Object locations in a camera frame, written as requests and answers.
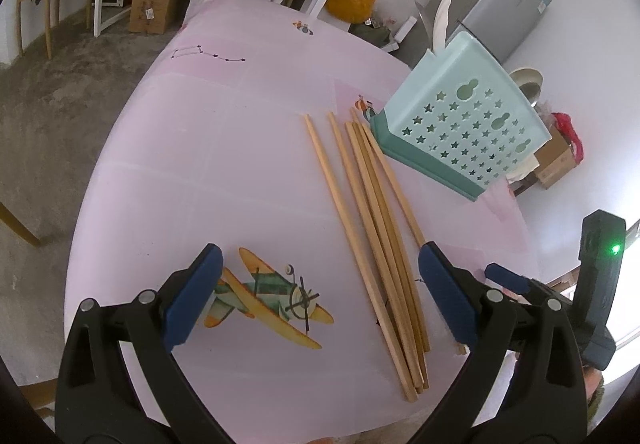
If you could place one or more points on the black-seat wooden chair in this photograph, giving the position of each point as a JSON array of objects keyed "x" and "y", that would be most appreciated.
[{"x": 20, "y": 224}]

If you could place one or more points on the pink printed tablecloth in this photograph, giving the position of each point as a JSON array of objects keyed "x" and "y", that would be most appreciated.
[{"x": 225, "y": 148}]

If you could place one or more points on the open cardboard box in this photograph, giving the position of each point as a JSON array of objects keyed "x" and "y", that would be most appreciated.
[{"x": 552, "y": 163}]

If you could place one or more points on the brown cardboard box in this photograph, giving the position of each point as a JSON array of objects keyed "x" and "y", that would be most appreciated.
[{"x": 152, "y": 6}]

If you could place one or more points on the small white box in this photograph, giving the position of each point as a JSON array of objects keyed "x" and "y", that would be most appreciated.
[{"x": 406, "y": 26}]

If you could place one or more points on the white round rice spoon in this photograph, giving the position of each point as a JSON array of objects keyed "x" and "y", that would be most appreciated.
[{"x": 525, "y": 75}]

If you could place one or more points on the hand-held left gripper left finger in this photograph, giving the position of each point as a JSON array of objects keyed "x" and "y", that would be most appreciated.
[{"x": 192, "y": 294}]

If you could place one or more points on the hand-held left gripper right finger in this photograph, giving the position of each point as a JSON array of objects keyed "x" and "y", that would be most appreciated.
[{"x": 450, "y": 294}]

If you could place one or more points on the short round metal spoon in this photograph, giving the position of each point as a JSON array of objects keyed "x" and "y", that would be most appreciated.
[{"x": 531, "y": 93}]

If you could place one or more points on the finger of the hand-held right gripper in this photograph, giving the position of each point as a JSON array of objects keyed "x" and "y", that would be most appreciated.
[{"x": 506, "y": 276}]

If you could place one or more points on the teal star-hole utensil holder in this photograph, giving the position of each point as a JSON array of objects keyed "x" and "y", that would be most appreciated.
[{"x": 465, "y": 123}]

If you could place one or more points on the white plastic spoon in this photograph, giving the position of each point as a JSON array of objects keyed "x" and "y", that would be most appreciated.
[{"x": 442, "y": 18}]

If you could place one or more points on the small red bag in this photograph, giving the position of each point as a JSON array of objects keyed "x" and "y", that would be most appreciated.
[{"x": 567, "y": 131}]

